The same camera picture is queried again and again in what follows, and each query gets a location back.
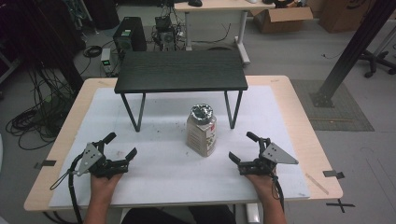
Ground black metal post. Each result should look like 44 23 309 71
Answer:
309 0 396 109

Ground black office chair base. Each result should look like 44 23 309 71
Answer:
357 49 396 79

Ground small grey power supply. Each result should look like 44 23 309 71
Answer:
100 48 121 77

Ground person's right hand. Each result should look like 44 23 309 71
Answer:
245 169 282 202

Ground coiled black cable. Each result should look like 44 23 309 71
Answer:
82 45 104 59

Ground white foam mat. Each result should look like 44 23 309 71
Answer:
48 85 311 209

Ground left hand-held gripper black cable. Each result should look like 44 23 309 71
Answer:
49 154 84 224

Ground open cardboard box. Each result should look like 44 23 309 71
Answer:
249 6 314 35

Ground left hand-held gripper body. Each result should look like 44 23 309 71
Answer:
76 140 131 181

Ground grey floor mat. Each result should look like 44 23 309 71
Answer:
290 79 375 133

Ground black tape strip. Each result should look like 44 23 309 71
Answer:
34 159 58 170
322 169 346 181

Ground person's left hand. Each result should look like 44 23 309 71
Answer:
90 173 124 201

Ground person's dark trousers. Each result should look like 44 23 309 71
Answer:
120 204 237 224

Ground black wooden shelf stand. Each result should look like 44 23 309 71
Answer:
113 49 249 133

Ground white-legged wooden desk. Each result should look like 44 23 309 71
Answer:
173 0 276 66

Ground large closed cardboard box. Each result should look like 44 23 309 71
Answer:
318 0 375 35

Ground dark equipment rack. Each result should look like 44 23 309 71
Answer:
0 0 86 96

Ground black computer tower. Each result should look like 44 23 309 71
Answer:
112 16 148 61

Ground clear jar with silver lid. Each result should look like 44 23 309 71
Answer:
185 104 218 159

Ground right hand-held gripper black cable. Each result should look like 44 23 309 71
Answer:
270 173 286 213

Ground hand-held gripper black cable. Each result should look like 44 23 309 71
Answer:
270 173 286 213
49 154 84 224

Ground black electronics unit with wires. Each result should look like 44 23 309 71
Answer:
150 15 185 51

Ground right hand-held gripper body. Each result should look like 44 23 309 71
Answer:
237 138 300 176

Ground light wooden table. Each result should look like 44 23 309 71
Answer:
23 75 345 224

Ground tangle of black floor cables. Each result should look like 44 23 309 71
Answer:
5 66 80 151

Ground black tape cross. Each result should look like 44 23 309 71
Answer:
325 198 356 215

